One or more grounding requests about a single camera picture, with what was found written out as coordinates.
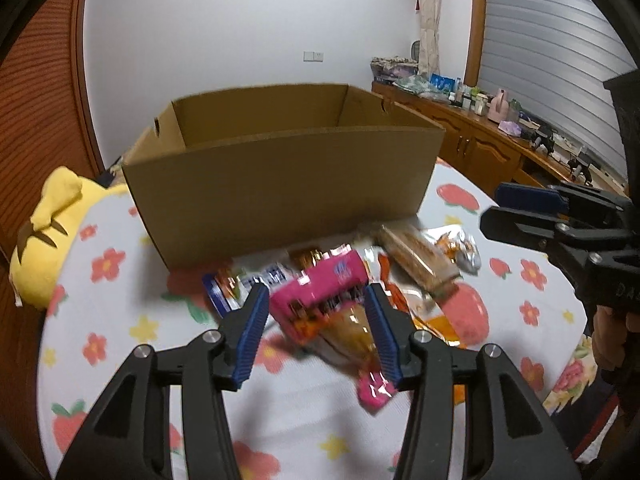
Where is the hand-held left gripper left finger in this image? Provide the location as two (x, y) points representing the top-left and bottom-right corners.
(55, 282), (271, 480)

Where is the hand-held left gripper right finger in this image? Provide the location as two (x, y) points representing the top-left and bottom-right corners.
(364, 282), (583, 480)

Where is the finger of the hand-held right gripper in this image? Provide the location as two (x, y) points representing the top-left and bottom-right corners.
(478, 205), (608, 263)
(495, 182), (632, 222)

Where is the pink bread packet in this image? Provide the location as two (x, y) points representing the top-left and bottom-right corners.
(270, 249), (399, 413)

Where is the brown cardboard box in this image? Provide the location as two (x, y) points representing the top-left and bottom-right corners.
(121, 83), (447, 272)

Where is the person's right hand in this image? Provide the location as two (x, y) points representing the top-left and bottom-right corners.
(591, 304), (632, 382)

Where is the blue and white snack packet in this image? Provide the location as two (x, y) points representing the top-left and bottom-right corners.
(202, 260), (293, 322)

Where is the silver and orange snack packet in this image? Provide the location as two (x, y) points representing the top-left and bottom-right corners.
(422, 227), (482, 274)

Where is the wooden cabinet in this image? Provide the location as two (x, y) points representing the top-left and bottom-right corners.
(372, 81), (632, 202)

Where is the clear wrapped biscuit bar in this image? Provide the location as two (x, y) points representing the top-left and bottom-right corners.
(376, 222), (462, 302)

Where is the strawberry print bed sheet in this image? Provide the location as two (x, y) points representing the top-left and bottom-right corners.
(35, 156), (592, 480)

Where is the grey window blind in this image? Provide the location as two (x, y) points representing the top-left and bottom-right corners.
(475, 0), (640, 182)

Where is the beige curtain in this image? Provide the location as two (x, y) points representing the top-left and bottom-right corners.
(414, 0), (447, 79)

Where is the yellow plush toy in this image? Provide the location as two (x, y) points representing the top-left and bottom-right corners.
(9, 166), (133, 311)

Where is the wooden slatted door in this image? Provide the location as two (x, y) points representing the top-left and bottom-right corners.
(0, 0), (107, 266)

